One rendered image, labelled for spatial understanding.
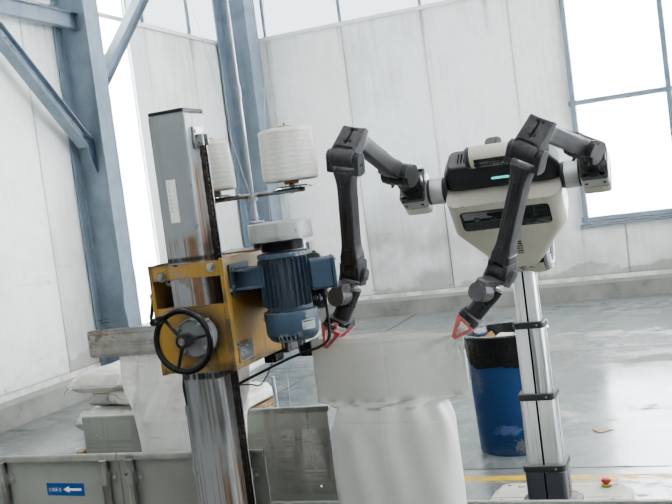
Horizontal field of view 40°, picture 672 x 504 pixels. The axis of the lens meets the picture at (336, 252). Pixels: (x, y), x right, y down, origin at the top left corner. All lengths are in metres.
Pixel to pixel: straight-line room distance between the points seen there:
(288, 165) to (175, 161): 0.32
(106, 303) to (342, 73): 4.32
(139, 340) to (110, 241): 5.56
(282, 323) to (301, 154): 0.49
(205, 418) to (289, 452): 0.84
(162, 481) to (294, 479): 0.59
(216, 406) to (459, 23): 8.84
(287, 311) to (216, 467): 0.49
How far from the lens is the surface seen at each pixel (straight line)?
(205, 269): 2.59
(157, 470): 3.09
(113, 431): 3.81
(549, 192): 3.08
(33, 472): 3.38
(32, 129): 8.53
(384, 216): 11.26
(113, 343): 3.32
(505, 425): 5.07
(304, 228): 2.56
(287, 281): 2.56
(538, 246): 3.22
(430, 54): 11.14
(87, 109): 8.89
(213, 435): 2.67
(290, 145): 2.68
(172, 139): 2.62
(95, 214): 8.87
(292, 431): 3.43
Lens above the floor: 1.45
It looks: 3 degrees down
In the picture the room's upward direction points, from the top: 7 degrees counter-clockwise
